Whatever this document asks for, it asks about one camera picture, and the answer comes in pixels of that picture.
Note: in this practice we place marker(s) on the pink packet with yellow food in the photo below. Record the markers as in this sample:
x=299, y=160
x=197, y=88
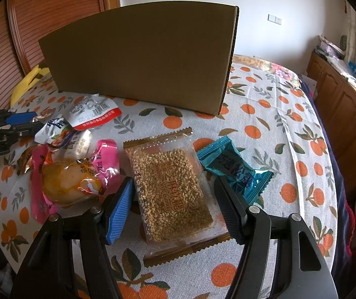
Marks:
x=65, y=180

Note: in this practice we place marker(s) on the teal foil snack packet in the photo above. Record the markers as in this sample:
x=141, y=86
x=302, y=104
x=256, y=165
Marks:
x=228, y=165

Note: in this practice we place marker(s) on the white paper card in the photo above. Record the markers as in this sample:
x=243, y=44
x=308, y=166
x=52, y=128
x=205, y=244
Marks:
x=309, y=83

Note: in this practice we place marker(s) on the wooden cabinet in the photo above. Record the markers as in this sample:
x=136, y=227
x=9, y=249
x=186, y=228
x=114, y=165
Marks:
x=343, y=115

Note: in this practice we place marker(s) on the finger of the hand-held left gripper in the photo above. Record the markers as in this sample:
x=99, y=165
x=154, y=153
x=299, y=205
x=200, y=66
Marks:
x=25, y=128
x=22, y=117

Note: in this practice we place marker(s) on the brown cardboard box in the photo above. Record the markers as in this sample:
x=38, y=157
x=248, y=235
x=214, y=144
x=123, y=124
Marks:
x=140, y=56

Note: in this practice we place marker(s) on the white and blue snack packet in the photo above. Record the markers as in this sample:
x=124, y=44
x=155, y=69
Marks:
x=51, y=132

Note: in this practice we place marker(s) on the white wall switch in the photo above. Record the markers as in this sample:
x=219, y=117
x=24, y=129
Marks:
x=274, y=19

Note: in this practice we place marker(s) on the floral blanket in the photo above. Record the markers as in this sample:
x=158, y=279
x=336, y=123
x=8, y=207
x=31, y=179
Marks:
x=277, y=70

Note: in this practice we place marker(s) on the yellow bag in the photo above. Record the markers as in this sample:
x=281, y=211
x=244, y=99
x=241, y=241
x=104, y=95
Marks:
x=25, y=84

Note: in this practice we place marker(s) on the navy blue blanket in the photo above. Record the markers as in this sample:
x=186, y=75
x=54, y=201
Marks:
x=337, y=177

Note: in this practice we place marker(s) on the red knitted cloth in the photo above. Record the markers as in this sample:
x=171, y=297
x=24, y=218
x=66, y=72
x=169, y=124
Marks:
x=350, y=227

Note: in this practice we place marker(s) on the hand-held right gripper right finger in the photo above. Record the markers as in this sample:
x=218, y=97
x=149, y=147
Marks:
x=231, y=211

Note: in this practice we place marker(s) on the pile of household clutter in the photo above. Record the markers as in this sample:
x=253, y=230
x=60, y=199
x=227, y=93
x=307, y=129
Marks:
x=343, y=62

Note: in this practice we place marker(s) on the clear sesame candy packet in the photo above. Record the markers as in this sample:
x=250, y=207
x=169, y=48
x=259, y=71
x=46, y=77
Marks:
x=171, y=187

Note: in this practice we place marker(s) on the orange-print white cloth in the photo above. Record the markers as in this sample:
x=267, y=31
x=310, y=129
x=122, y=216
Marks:
x=259, y=109

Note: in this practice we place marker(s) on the wooden slatted headboard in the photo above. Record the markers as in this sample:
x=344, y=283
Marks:
x=41, y=12

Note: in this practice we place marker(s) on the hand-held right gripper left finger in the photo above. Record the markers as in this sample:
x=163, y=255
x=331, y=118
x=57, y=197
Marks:
x=120, y=211

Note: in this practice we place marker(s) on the white packet with red label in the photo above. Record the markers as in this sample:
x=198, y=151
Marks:
x=94, y=112

